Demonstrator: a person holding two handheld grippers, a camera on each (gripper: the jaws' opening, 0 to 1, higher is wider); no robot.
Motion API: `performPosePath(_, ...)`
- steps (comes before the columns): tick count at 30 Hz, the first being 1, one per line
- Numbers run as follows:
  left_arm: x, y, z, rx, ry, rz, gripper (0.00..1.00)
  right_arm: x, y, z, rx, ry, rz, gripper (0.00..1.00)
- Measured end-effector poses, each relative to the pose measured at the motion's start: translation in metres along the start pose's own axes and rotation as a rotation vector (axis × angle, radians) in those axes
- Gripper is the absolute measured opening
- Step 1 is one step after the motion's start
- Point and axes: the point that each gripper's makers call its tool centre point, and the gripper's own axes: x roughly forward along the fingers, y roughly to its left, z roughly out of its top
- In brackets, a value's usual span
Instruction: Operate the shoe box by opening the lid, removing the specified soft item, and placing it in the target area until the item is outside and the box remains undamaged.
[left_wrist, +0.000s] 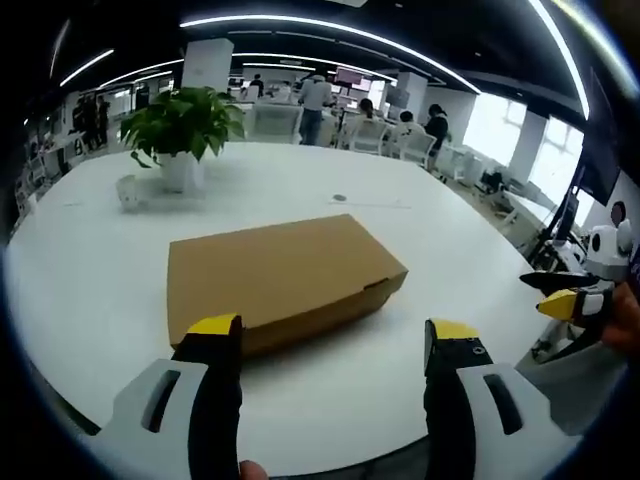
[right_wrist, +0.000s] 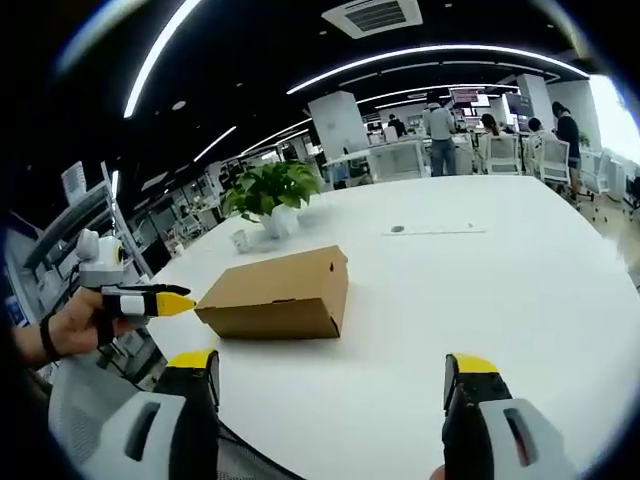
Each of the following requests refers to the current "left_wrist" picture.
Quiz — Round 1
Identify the green potted plant white pot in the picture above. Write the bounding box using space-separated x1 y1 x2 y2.
119 85 247 194

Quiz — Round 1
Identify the person's right hand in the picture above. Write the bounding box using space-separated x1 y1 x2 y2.
601 281 640 362

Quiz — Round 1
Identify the brown cardboard shoe box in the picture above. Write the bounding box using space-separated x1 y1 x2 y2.
167 213 410 358

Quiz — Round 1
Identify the red wall screen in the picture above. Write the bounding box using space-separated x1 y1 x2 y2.
335 66 375 93

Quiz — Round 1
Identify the black office chair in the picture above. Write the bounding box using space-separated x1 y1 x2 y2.
478 169 505 195

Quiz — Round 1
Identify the white mesh office chair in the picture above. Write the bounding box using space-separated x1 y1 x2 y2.
347 118 390 153
398 131 435 165
248 106 300 142

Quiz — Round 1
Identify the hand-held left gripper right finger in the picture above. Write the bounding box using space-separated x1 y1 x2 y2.
423 317 582 480

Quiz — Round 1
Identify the dark monitor screen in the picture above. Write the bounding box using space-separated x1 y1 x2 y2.
589 149 622 205

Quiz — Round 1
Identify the person's left hand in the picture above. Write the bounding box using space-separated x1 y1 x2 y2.
238 460 270 480

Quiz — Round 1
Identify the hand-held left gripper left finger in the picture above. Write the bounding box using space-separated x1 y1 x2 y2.
97 312 246 480

